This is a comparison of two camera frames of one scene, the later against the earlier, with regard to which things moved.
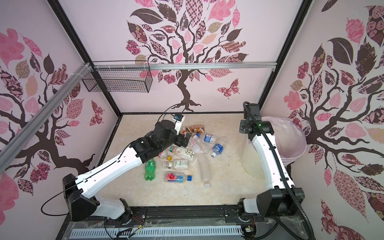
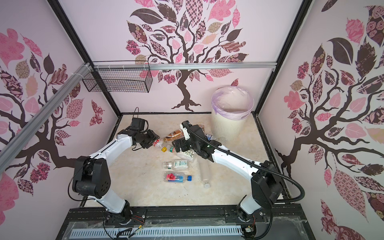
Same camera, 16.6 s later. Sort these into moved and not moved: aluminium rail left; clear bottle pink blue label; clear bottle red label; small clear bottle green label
Moved: clear bottle red label
Not moved: aluminium rail left; small clear bottle green label; clear bottle pink blue label
